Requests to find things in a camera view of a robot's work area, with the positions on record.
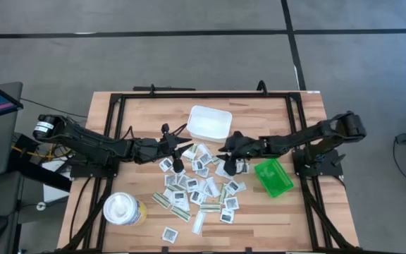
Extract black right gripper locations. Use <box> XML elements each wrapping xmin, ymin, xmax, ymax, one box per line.
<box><xmin>217</xmin><ymin>135</ymin><xmax>271</xmax><ymax>177</ymax></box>

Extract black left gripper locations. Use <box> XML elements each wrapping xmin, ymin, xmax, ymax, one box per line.
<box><xmin>133</xmin><ymin>133</ymin><xmax>195</xmax><ymax>174</ymax></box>

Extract green striped bandage packet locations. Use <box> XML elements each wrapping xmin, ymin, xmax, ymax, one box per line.
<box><xmin>169</xmin><ymin>205</ymin><xmax>192</xmax><ymax>223</ymax></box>
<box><xmin>219</xmin><ymin>183</ymin><xmax>229</xmax><ymax>205</ymax></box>
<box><xmin>182</xmin><ymin>143</ymin><xmax>200</xmax><ymax>161</ymax></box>
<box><xmin>152</xmin><ymin>191</ymin><xmax>173</xmax><ymax>210</ymax></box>
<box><xmin>199</xmin><ymin>202</ymin><xmax>222</xmax><ymax>214</ymax></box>

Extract long white bandage packet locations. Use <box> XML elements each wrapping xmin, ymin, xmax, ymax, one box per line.
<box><xmin>191</xmin><ymin>210</ymin><xmax>207</xmax><ymax>236</ymax></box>
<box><xmin>205</xmin><ymin>176</ymin><xmax>222</xmax><ymax>199</ymax></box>

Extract white plastic bin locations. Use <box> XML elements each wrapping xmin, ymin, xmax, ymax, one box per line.
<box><xmin>186</xmin><ymin>104</ymin><xmax>233</xmax><ymax>144</ymax></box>

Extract green plastic basket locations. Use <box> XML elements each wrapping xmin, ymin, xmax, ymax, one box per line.
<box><xmin>254</xmin><ymin>158</ymin><xmax>295</xmax><ymax>198</ymax></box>

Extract white-lidded yellow wipes canister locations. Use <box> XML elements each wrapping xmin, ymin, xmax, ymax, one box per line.
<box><xmin>103</xmin><ymin>192</ymin><xmax>148</xmax><ymax>226</ymax></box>

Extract white paper sheet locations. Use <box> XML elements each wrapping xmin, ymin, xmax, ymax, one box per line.
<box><xmin>42</xmin><ymin>160</ymin><xmax>73</xmax><ymax>204</ymax></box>

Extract black desk crossbar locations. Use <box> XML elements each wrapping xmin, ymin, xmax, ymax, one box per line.
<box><xmin>8</xmin><ymin>132</ymin><xmax>73</xmax><ymax>193</ymax></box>

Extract black left camera cable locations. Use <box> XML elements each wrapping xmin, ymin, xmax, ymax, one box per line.
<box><xmin>169</xmin><ymin>123</ymin><xmax>190</xmax><ymax>137</ymax></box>

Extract black aluminium table frame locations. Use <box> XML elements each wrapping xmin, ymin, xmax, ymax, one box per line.
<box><xmin>56</xmin><ymin>80</ymin><xmax>362</xmax><ymax>254</ymax></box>

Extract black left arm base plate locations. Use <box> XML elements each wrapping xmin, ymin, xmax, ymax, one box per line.
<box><xmin>69</xmin><ymin>155</ymin><xmax>120</xmax><ymax>179</ymax></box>

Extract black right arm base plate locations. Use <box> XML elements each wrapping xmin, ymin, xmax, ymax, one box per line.
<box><xmin>292</xmin><ymin>147</ymin><xmax>345</xmax><ymax>177</ymax></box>

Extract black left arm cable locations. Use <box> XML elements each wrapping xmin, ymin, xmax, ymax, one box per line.
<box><xmin>68</xmin><ymin>176</ymin><xmax>94</xmax><ymax>244</ymax></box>

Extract thin black cable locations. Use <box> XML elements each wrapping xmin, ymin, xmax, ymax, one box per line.
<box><xmin>21</xmin><ymin>97</ymin><xmax>88</xmax><ymax>119</ymax></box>

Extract yellow cables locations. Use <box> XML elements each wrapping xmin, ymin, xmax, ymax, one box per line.
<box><xmin>11</xmin><ymin>143</ymin><xmax>72</xmax><ymax>160</ymax></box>

